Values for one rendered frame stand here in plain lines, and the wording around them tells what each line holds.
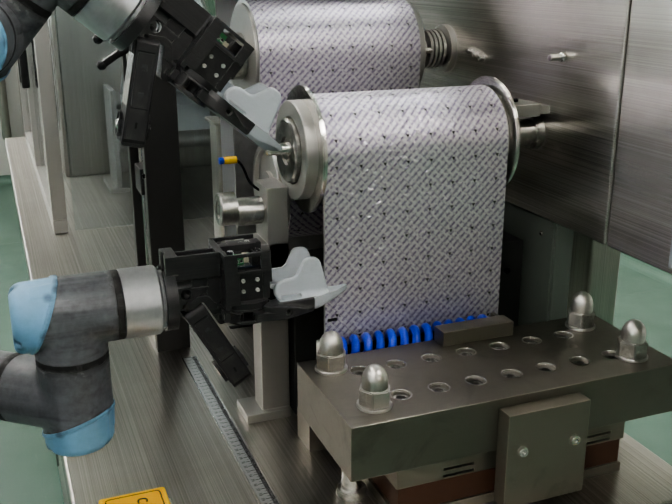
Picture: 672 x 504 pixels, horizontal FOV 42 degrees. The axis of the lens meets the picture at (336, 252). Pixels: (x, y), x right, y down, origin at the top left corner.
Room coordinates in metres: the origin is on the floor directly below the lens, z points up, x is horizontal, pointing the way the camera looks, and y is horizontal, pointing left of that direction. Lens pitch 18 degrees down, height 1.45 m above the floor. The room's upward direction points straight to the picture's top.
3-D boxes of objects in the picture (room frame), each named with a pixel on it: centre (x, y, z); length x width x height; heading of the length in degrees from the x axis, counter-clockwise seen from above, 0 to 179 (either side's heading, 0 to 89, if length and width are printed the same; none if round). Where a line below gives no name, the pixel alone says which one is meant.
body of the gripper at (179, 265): (0.90, 0.13, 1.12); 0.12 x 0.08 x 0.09; 112
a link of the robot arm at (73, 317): (0.85, 0.28, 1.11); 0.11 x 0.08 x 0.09; 112
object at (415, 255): (0.99, -0.10, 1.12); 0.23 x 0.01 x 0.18; 112
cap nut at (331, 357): (0.88, 0.01, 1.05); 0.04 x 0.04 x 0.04
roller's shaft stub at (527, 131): (1.11, -0.23, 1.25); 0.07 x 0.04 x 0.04; 112
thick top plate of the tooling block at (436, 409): (0.90, -0.17, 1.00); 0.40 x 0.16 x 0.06; 112
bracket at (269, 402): (1.02, 0.10, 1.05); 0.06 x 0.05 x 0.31; 112
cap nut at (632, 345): (0.91, -0.34, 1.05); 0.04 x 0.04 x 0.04
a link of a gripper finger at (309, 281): (0.93, 0.03, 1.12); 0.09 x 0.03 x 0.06; 110
